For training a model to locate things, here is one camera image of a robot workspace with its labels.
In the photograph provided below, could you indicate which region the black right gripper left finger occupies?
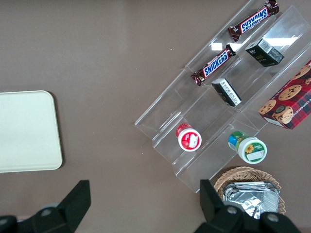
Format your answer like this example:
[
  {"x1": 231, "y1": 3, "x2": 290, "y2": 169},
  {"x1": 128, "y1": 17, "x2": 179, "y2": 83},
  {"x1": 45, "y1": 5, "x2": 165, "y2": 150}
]
[{"x1": 16, "y1": 179, "x2": 91, "y2": 233}]

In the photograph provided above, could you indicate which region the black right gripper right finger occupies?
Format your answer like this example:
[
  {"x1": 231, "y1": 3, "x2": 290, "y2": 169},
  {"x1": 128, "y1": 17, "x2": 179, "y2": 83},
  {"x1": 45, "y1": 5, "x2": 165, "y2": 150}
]
[{"x1": 194, "y1": 179, "x2": 260, "y2": 233}]

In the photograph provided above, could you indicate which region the light wicker basket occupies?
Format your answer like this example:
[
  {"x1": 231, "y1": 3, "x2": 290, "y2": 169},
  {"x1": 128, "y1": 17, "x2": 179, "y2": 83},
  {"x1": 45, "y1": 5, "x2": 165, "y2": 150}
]
[{"x1": 213, "y1": 166, "x2": 285, "y2": 216}]

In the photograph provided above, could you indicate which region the cream rectangular tray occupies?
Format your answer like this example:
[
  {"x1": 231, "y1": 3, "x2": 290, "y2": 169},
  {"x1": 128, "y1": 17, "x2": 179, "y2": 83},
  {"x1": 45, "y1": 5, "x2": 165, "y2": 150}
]
[{"x1": 0, "y1": 90, "x2": 63, "y2": 173}]

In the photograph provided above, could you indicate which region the silver foil wrapped pack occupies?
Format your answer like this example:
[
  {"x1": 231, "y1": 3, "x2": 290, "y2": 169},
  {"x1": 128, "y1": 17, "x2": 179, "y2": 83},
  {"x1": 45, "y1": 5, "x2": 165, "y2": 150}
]
[{"x1": 222, "y1": 181, "x2": 281, "y2": 220}]

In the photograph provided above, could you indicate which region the green sunflower lid jar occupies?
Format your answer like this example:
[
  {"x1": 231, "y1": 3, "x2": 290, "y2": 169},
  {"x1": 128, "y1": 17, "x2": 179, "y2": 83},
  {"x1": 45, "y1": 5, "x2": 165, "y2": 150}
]
[{"x1": 227, "y1": 131, "x2": 268, "y2": 165}]

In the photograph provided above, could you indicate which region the red lid snack jar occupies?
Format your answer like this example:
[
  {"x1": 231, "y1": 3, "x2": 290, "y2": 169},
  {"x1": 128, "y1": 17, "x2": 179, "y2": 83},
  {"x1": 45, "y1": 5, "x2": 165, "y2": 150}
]
[{"x1": 175, "y1": 122, "x2": 203, "y2": 152}]

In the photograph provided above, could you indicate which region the clear acrylic stepped stand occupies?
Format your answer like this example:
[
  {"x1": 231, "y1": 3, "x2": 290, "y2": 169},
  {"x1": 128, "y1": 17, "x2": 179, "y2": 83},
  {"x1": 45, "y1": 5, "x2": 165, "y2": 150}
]
[{"x1": 134, "y1": 0, "x2": 311, "y2": 194}]

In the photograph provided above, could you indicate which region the small dark green box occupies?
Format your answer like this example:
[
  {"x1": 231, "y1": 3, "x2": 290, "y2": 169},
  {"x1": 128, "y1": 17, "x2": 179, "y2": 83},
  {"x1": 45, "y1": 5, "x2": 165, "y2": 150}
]
[
  {"x1": 244, "y1": 37, "x2": 285, "y2": 67},
  {"x1": 211, "y1": 78, "x2": 242, "y2": 108}
]

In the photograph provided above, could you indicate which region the red tartan cookie box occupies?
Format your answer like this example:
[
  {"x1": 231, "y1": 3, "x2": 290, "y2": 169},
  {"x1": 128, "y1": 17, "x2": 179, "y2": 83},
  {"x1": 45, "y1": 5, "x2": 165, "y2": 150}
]
[{"x1": 258, "y1": 59, "x2": 311, "y2": 131}]

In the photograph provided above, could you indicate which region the Snickers chocolate bar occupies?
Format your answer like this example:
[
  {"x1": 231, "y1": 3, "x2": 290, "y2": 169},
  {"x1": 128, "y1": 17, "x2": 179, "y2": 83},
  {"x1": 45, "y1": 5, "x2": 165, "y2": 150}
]
[
  {"x1": 190, "y1": 44, "x2": 237, "y2": 87},
  {"x1": 227, "y1": 0, "x2": 280, "y2": 42}
]

